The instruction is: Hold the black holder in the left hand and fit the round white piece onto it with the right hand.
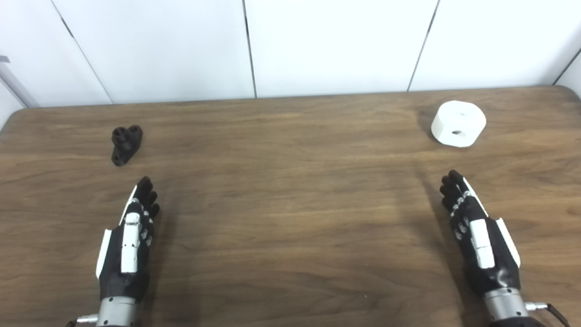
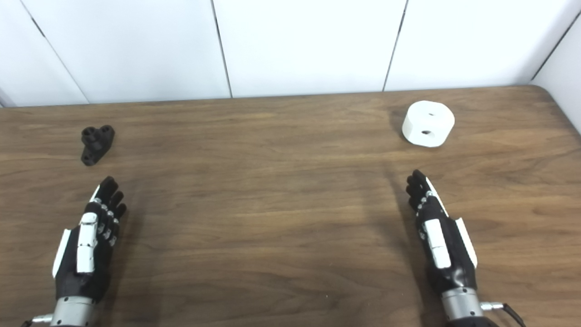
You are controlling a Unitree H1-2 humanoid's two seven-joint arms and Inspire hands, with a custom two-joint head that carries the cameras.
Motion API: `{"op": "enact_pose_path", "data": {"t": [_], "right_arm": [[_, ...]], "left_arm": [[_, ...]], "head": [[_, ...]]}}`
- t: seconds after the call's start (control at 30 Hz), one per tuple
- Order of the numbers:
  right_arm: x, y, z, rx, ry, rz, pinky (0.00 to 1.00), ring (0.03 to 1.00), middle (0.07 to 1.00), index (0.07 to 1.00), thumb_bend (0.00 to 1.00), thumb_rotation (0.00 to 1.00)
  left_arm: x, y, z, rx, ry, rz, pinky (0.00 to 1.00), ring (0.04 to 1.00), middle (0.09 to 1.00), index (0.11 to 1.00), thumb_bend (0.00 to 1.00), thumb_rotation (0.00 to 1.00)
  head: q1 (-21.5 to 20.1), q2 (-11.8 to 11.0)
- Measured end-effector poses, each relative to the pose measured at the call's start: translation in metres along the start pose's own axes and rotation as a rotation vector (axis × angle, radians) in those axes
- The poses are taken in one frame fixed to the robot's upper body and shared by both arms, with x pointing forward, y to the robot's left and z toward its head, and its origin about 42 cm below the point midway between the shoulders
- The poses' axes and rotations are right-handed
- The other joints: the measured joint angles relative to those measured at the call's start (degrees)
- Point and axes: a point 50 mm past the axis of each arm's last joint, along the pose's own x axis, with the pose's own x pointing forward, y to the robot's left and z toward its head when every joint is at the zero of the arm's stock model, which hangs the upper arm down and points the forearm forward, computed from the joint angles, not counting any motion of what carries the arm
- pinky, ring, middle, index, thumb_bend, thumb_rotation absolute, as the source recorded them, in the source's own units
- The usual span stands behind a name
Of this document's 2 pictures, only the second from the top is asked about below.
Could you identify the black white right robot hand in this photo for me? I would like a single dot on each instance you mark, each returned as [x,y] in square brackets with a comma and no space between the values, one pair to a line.
[442,245]

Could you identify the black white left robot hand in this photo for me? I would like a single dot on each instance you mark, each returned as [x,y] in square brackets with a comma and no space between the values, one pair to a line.
[86,245]

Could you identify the black plastic holder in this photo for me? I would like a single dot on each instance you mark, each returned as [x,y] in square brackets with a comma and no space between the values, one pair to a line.
[96,143]

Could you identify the round white plastic piece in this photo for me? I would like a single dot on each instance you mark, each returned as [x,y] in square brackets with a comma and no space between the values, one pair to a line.
[426,122]

